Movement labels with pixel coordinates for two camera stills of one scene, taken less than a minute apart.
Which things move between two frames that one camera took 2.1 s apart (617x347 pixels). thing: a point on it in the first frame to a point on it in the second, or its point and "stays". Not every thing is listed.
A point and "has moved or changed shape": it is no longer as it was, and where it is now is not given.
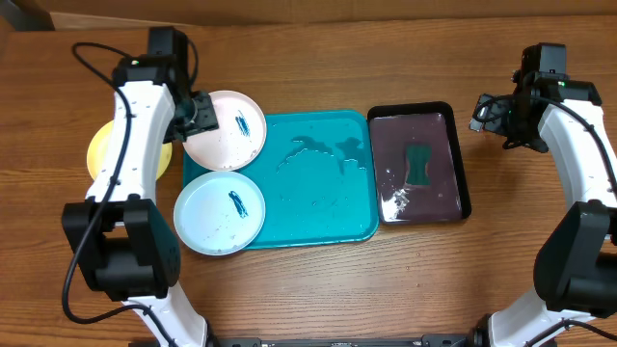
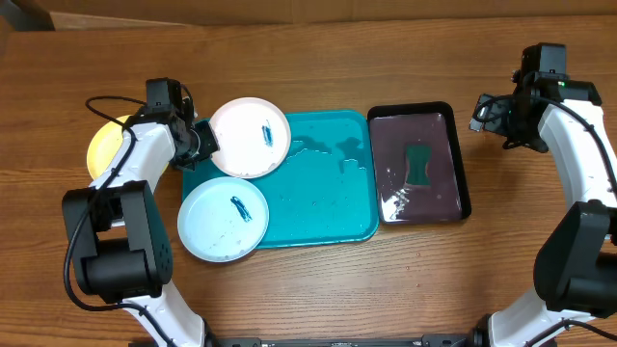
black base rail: [427, 339] stays
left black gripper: [206, 119] to [210, 145]
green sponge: [417, 156] stays
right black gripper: [496, 108] stays
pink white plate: [240, 135] has moved or changed shape
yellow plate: [98, 146] stays
